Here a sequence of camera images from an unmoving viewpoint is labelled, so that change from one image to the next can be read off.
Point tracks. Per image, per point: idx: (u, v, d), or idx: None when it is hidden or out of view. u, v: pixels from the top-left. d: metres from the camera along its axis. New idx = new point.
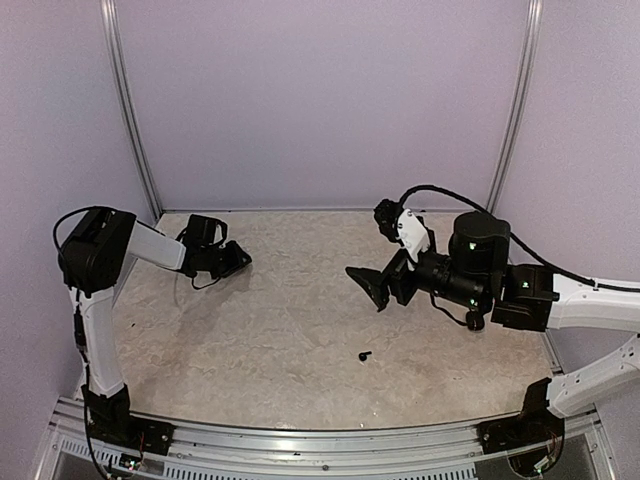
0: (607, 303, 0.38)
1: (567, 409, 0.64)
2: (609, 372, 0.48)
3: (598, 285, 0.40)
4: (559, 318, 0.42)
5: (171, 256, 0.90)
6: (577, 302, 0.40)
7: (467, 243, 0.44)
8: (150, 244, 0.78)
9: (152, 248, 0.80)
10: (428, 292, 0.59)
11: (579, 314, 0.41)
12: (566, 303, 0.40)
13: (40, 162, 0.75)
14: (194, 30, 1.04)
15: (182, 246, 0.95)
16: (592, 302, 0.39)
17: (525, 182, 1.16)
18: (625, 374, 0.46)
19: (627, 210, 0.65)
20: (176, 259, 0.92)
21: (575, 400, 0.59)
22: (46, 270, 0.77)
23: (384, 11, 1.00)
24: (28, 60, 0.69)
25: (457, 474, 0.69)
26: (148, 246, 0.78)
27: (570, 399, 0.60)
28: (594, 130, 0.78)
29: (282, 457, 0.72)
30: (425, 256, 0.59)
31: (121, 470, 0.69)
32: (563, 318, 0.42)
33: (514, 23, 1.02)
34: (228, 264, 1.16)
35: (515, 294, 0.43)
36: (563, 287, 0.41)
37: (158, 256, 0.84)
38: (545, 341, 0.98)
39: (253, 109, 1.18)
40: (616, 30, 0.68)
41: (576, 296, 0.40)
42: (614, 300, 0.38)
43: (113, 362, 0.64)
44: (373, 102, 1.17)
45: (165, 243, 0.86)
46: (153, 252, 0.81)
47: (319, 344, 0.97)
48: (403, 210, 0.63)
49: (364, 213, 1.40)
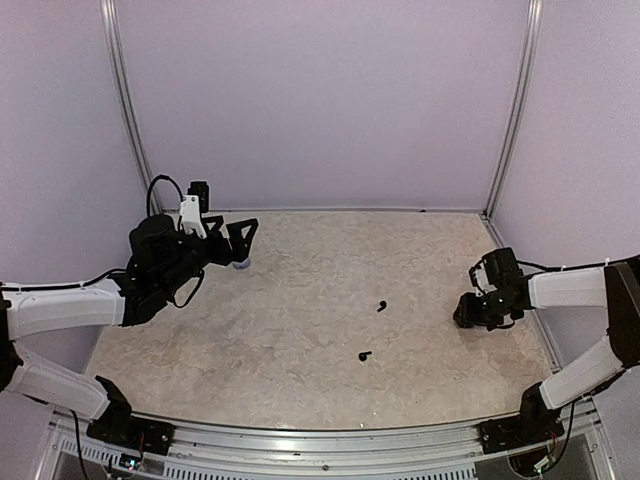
0: (561, 275, 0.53)
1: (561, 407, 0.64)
2: (590, 355, 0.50)
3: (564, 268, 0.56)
4: (534, 295, 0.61)
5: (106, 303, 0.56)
6: (541, 278, 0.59)
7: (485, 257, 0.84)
8: (64, 310, 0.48)
9: (70, 314, 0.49)
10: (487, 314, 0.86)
11: (546, 289, 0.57)
12: (536, 278, 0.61)
13: (40, 164, 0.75)
14: (194, 29, 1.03)
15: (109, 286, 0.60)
16: (547, 278, 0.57)
17: (525, 181, 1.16)
18: (599, 352, 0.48)
19: (627, 210, 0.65)
20: (114, 300, 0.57)
21: (565, 386, 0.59)
22: (44, 271, 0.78)
23: (385, 12, 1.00)
24: (26, 59, 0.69)
25: (457, 473, 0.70)
26: (65, 313, 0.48)
27: (553, 388, 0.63)
28: (594, 131, 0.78)
29: (282, 457, 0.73)
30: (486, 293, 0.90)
31: (121, 470, 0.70)
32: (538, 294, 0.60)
33: (515, 24, 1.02)
34: (219, 258, 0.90)
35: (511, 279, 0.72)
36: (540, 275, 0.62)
37: (94, 312, 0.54)
38: (545, 341, 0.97)
39: (252, 108, 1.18)
40: (616, 31, 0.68)
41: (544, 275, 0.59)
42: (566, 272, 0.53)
43: (75, 399, 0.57)
44: (374, 103, 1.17)
45: (93, 290, 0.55)
46: (82, 313, 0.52)
47: (319, 344, 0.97)
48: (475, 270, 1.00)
49: (364, 214, 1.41)
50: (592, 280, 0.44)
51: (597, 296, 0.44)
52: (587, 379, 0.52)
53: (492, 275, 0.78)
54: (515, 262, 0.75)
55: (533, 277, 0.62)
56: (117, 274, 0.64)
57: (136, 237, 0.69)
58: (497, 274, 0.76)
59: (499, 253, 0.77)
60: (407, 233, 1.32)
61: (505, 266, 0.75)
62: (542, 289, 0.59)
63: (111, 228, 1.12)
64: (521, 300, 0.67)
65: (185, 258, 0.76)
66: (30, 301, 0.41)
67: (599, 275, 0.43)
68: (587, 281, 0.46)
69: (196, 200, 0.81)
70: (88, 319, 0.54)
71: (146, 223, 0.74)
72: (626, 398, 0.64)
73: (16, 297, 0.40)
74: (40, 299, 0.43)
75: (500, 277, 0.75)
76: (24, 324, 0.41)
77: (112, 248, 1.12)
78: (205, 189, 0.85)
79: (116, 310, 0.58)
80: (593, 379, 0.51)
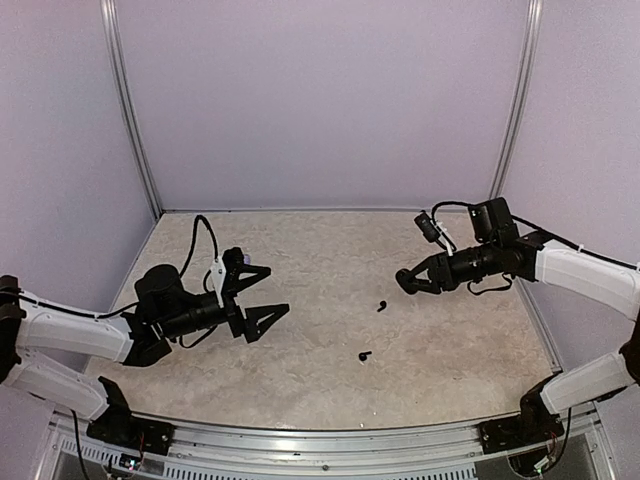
0: (581, 262, 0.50)
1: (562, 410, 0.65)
2: (598, 366, 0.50)
3: (582, 249, 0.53)
4: (541, 271, 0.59)
5: (114, 341, 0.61)
6: (553, 255, 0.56)
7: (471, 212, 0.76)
8: (80, 337, 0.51)
9: (85, 340, 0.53)
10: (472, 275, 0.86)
11: (559, 269, 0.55)
12: (546, 253, 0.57)
13: (40, 163, 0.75)
14: (194, 27, 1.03)
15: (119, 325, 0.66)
16: (563, 258, 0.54)
17: (525, 181, 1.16)
18: (608, 367, 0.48)
19: (628, 209, 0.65)
20: (120, 342, 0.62)
21: (569, 396, 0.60)
22: (43, 271, 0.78)
23: (385, 12, 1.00)
24: (26, 59, 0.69)
25: (457, 474, 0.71)
26: (80, 340, 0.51)
27: (557, 399, 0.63)
28: (594, 130, 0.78)
29: (283, 457, 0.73)
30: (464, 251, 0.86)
31: (122, 470, 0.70)
32: (546, 270, 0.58)
33: (515, 23, 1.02)
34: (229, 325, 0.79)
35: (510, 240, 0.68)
36: (552, 246, 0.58)
37: (103, 345, 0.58)
38: (545, 341, 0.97)
39: (252, 108, 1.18)
40: (616, 31, 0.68)
41: (557, 253, 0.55)
42: (587, 261, 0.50)
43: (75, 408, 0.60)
44: (374, 102, 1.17)
45: (104, 326, 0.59)
46: (90, 343, 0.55)
47: (319, 344, 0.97)
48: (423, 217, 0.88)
49: (364, 214, 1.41)
50: (624, 289, 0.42)
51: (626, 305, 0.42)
52: (593, 387, 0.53)
53: (484, 231, 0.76)
54: (506, 215, 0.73)
55: (544, 247, 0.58)
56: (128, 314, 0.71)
57: (141, 288, 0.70)
58: (491, 231, 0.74)
59: (491, 208, 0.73)
60: (407, 233, 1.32)
61: (500, 223, 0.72)
62: (553, 267, 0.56)
63: (111, 227, 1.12)
64: (524, 266, 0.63)
65: (193, 314, 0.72)
66: (44, 319, 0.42)
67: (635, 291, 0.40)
68: (619, 285, 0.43)
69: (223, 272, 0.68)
70: (95, 350, 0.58)
71: (159, 271, 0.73)
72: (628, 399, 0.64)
73: (35, 312, 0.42)
74: (55, 320, 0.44)
75: (494, 234, 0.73)
76: (34, 338, 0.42)
77: (112, 248, 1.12)
78: (236, 265, 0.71)
79: (120, 349, 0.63)
80: (601, 391, 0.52)
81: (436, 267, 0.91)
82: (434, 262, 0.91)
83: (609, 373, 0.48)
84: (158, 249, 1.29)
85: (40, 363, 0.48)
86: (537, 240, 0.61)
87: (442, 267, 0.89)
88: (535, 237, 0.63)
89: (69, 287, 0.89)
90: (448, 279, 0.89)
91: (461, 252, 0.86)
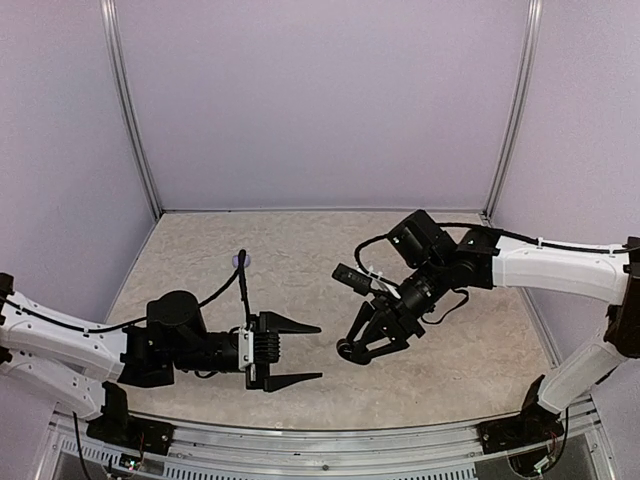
0: (546, 256, 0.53)
1: (555, 405, 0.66)
2: (587, 356, 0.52)
3: (542, 244, 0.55)
4: (502, 275, 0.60)
5: (104, 360, 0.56)
6: (513, 257, 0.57)
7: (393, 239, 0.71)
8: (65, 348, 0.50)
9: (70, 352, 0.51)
10: (429, 304, 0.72)
11: (521, 268, 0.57)
12: (505, 257, 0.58)
13: (41, 164, 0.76)
14: (194, 28, 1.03)
15: (123, 337, 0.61)
16: (525, 257, 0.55)
17: (525, 181, 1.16)
18: (598, 354, 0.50)
19: (626, 209, 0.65)
20: (113, 358, 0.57)
21: (563, 390, 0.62)
22: (43, 271, 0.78)
23: (385, 11, 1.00)
24: (27, 60, 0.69)
25: (457, 473, 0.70)
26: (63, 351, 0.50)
27: (554, 398, 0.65)
28: (594, 130, 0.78)
29: (283, 457, 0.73)
30: (406, 286, 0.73)
31: (122, 470, 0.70)
32: (506, 273, 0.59)
33: (515, 23, 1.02)
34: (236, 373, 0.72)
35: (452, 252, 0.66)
36: (505, 246, 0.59)
37: (93, 359, 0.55)
38: (545, 341, 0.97)
39: (252, 108, 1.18)
40: (616, 31, 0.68)
41: (517, 254, 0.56)
42: (551, 254, 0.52)
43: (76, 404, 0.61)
44: (374, 103, 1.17)
45: (93, 342, 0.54)
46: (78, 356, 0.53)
47: (319, 344, 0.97)
48: (345, 272, 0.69)
49: (364, 214, 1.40)
50: (611, 280, 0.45)
51: (609, 294, 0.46)
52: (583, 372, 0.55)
53: (418, 252, 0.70)
54: (433, 226, 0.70)
55: (500, 252, 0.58)
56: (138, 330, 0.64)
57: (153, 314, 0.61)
58: (426, 249, 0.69)
59: (414, 226, 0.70)
60: None
61: (430, 238, 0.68)
62: (514, 268, 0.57)
63: (110, 228, 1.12)
64: (479, 271, 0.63)
65: (208, 356, 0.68)
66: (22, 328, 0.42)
67: (619, 278, 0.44)
68: (597, 275, 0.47)
69: (250, 359, 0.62)
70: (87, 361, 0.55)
71: (181, 295, 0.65)
72: (623, 390, 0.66)
73: (16, 319, 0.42)
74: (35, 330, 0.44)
75: (431, 252, 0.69)
76: (11, 342, 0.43)
77: (111, 248, 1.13)
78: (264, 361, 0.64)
79: (112, 367, 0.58)
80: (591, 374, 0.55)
81: (394, 320, 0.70)
82: (389, 313, 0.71)
83: (599, 358, 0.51)
84: (158, 249, 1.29)
85: (33, 364, 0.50)
86: (487, 244, 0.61)
87: (401, 316, 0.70)
88: (479, 238, 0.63)
89: (69, 287, 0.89)
90: (413, 326, 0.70)
91: (405, 289, 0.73)
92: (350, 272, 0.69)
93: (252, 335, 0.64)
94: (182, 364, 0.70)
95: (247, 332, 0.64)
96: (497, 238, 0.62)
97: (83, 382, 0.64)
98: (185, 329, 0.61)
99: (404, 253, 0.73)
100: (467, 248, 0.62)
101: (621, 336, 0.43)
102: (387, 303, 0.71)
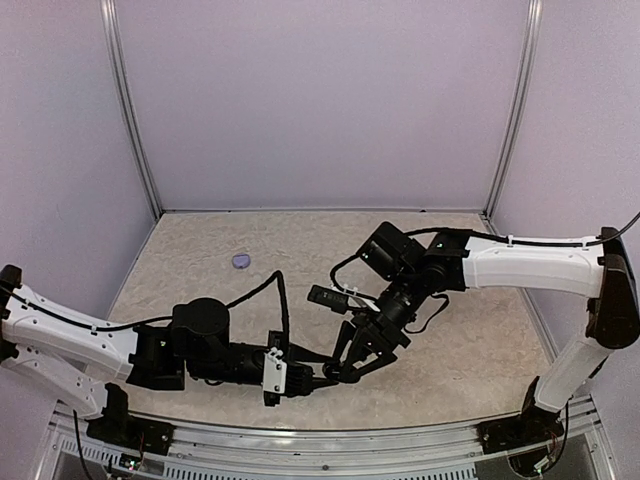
0: (518, 254, 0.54)
1: (550, 403, 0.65)
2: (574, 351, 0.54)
3: (512, 242, 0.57)
4: (474, 277, 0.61)
5: (109, 360, 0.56)
6: (483, 257, 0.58)
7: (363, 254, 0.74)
8: (69, 346, 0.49)
9: (74, 350, 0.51)
10: (409, 313, 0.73)
11: (494, 268, 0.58)
12: (476, 258, 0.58)
13: (40, 165, 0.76)
14: (193, 27, 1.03)
15: (132, 338, 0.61)
16: (497, 257, 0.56)
17: (526, 181, 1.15)
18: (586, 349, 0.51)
19: (626, 209, 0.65)
20: (118, 360, 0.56)
21: (554, 388, 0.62)
22: (45, 271, 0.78)
23: (385, 11, 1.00)
24: (27, 60, 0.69)
25: (457, 474, 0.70)
26: (68, 348, 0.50)
27: (551, 397, 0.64)
28: (595, 128, 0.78)
29: (282, 457, 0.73)
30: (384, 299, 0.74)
31: (121, 470, 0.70)
32: (479, 275, 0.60)
33: (515, 23, 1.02)
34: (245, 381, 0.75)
35: (422, 259, 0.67)
36: (476, 248, 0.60)
37: (99, 359, 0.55)
38: (545, 340, 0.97)
39: (251, 108, 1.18)
40: (617, 31, 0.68)
41: (488, 254, 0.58)
42: (523, 252, 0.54)
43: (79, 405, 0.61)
44: (374, 103, 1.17)
45: (101, 342, 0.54)
46: (82, 354, 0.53)
47: (319, 344, 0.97)
48: (319, 291, 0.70)
49: (363, 214, 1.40)
50: (586, 273, 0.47)
51: (586, 287, 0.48)
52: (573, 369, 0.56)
53: (389, 262, 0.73)
54: (400, 237, 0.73)
55: (470, 253, 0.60)
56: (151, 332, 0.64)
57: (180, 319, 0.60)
58: (395, 259, 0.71)
59: (381, 239, 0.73)
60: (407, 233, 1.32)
61: (399, 248, 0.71)
62: (486, 268, 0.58)
63: (110, 228, 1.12)
64: (451, 273, 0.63)
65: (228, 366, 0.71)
66: (29, 323, 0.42)
67: (595, 272, 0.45)
68: (572, 270, 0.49)
69: (281, 390, 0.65)
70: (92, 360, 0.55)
71: (208, 302, 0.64)
72: (621, 389, 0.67)
73: (23, 314, 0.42)
74: (40, 326, 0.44)
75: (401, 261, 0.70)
76: (16, 337, 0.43)
77: (111, 248, 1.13)
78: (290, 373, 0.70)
79: (117, 368, 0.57)
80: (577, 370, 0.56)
81: (377, 333, 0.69)
82: (371, 328, 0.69)
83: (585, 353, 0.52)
84: (158, 249, 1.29)
85: (39, 361, 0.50)
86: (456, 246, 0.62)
87: (383, 329, 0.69)
88: (448, 242, 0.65)
89: (69, 286, 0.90)
90: (396, 337, 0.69)
91: (384, 302, 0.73)
92: (324, 292, 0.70)
93: (286, 367, 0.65)
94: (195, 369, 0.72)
95: (280, 363, 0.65)
96: (466, 239, 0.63)
97: (87, 382, 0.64)
98: (212, 338, 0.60)
99: (376, 266, 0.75)
100: (436, 252, 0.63)
101: (601, 329, 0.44)
102: (368, 318, 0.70)
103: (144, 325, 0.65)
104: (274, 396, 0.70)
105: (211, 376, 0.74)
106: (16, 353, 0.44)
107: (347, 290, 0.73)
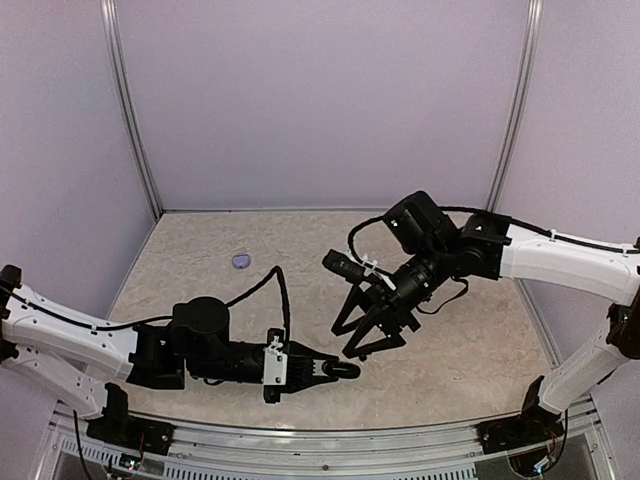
0: (558, 250, 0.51)
1: (556, 405, 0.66)
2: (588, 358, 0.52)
3: (555, 236, 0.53)
4: (510, 266, 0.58)
5: (109, 360, 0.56)
6: (525, 248, 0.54)
7: (391, 222, 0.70)
8: (69, 346, 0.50)
9: (75, 349, 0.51)
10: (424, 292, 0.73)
11: (530, 261, 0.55)
12: (516, 246, 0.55)
13: (40, 165, 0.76)
14: (193, 27, 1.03)
15: (132, 337, 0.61)
16: (538, 249, 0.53)
17: (526, 181, 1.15)
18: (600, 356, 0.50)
19: (626, 209, 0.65)
20: (118, 359, 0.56)
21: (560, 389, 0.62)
22: (44, 271, 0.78)
23: (385, 11, 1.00)
24: (26, 60, 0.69)
25: (457, 474, 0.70)
26: (68, 348, 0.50)
27: (554, 398, 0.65)
28: (595, 128, 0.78)
29: (282, 457, 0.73)
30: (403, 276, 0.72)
31: (122, 470, 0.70)
32: (515, 264, 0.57)
33: (515, 23, 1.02)
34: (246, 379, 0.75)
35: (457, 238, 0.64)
36: (518, 236, 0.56)
37: (99, 358, 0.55)
38: (545, 340, 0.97)
39: (251, 108, 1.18)
40: (616, 31, 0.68)
41: (529, 244, 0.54)
42: (564, 249, 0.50)
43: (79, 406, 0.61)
44: (374, 103, 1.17)
45: (102, 341, 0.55)
46: (82, 354, 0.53)
47: (319, 344, 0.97)
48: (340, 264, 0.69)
49: (363, 214, 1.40)
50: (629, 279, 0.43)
51: (619, 294, 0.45)
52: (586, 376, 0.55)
53: (417, 237, 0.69)
54: (435, 210, 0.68)
55: (511, 241, 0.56)
56: (150, 332, 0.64)
57: (180, 318, 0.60)
58: (428, 235, 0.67)
59: (416, 209, 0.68)
60: None
61: (432, 223, 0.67)
62: (524, 259, 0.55)
63: (111, 228, 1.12)
64: (485, 260, 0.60)
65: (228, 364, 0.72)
66: (29, 322, 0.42)
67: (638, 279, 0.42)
68: (615, 274, 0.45)
69: (282, 382, 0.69)
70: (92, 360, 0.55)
71: (207, 301, 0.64)
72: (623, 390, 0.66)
73: (23, 313, 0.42)
74: (41, 325, 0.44)
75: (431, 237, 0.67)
76: (16, 337, 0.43)
77: (111, 248, 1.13)
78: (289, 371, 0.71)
79: (118, 367, 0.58)
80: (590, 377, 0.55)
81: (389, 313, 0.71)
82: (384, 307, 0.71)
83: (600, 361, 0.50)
84: (158, 249, 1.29)
85: (39, 362, 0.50)
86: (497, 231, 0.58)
87: (395, 308, 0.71)
88: (488, 224, 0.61)
89: (69, 286, 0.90)
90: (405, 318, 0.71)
91: (401, 278, 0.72)
92: (346, 264, 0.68)
93: (286, 359, 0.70)
94: (196, 369, 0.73)
95: (282, 355, 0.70)
96: (506, 225, 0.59)
97: (87, 383, 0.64)
98: (212, 338, 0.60)
99: (404, 239, 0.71)
100: (475, 235, 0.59)
101: (626, 336, 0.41)
102: (382, 296, 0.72)
103: (144, 324, 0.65)
104: (274, 392, 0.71)
105: (211, 375, 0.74)
106: (16, 354, 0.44)
107: (365, 262, 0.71)
